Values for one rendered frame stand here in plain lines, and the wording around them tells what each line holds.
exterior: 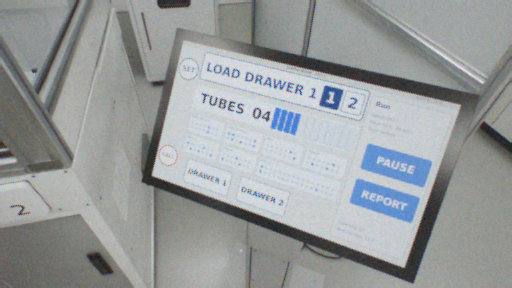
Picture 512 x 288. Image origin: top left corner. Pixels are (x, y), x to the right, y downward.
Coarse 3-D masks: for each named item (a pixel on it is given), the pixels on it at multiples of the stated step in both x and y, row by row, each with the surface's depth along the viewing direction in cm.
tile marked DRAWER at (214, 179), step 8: (192, 160) 56; (192, 168) 56; (200, 168) 56; (208, 168) 55; (216, 168) 55; (184, 176) 57; (192, 176) 56; (200, 176) 56; (208, 176) 55; (216, 176) 55; (224, 176) 55; (192, 184) 56; (200, 184) 56; (208, 184) 55; (216, 184) 55; (224, 184) 55; (216, 192) 55; (224, 192) 55
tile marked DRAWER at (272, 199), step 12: (240, 180) 54; (252, 180) 53; (240, 192) 54; (252, 192) 53; (264, 192) 53; (276, 192) 52; (288, 192) 52; (252, 204) 53; (264, 204) 53; (276, 204) 52
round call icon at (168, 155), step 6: (162, 144) 58; (168, 144) 57; (162, 150) 58; (168, 150) 57; (174, 150) 57; (162, 156) 58; (168, 156) 57; (174, 156) 57; (156, 162) 58; (162, 162) 58; (168, 162) 57; (174, 162) 57; (174, 168) 57
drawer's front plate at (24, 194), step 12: (0, 192) 61; (12, 192) 62; (24, 192) 62; (0, 204) 63; (12, 204) 64; (24, 204) 65; (36, 204) 66; (0, 216) 66; (12, 216) 66; (24, 216) 67; (36, 216) 68
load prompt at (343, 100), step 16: (208, 64) 54; (224, 64) 54; (240, 64) 53; (256, 64) 52; (208, 80) 55; (224, 80) 54; (240, 80) 53; (256, 80) 52; (272, 80) 51; (288, 80) 51; (304, 80) 50; (320, 80) 49; (272, 96) 52; (288, 96) 51; (304, 96) 50; (320, 96) 50; (336, 96) 49; (352, 96) 48; (368, 96) 48; (336, 112) 49; (352, 112) 48
